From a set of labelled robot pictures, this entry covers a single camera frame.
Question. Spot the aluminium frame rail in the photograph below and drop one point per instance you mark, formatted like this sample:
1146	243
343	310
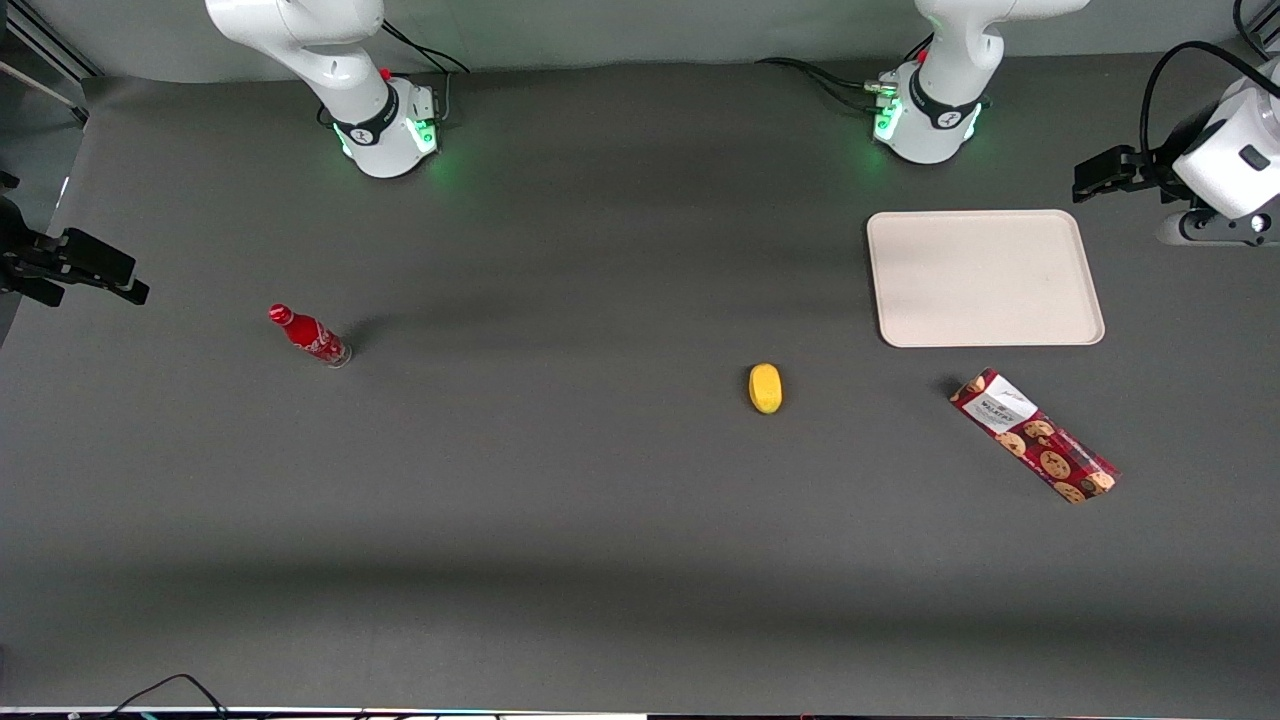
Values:
45	45

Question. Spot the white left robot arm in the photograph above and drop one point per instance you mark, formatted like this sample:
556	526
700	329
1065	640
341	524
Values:
935	110

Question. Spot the beige plastic tray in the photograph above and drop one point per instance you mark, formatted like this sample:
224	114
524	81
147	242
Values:
985	278

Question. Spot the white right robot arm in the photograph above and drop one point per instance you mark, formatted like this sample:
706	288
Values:
375	125

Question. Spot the red cola bottle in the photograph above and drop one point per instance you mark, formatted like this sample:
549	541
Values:
308	335

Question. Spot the red cookie box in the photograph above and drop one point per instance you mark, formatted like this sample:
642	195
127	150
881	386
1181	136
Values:
1040	436

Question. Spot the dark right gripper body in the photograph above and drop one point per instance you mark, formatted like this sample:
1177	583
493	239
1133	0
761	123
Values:
22	262

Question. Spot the yellow lemon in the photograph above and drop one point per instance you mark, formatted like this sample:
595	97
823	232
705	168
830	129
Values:
765	388

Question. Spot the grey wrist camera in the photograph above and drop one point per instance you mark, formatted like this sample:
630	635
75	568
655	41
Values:
1222	230

